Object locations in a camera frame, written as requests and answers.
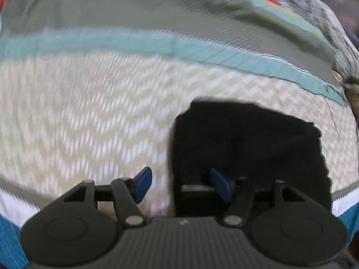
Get blue grey patterned cloth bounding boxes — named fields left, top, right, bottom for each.
left=276, top=0, right=359, bottom=82

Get patterned teal and beige bedsheet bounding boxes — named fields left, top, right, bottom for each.
left=0, top=0, right=359, bottom=269

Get black pants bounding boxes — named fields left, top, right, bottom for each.
left=168, top=98, right=333, bottom=218

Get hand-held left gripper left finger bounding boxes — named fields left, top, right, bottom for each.
left=62, top=167, right=153, bottom=228

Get olive grey crumpled cloth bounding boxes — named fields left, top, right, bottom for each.
left=339, top=75, right=359, bottom=132

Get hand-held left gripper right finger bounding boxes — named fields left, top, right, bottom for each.
left=210, top=168, right=305, bottom=228

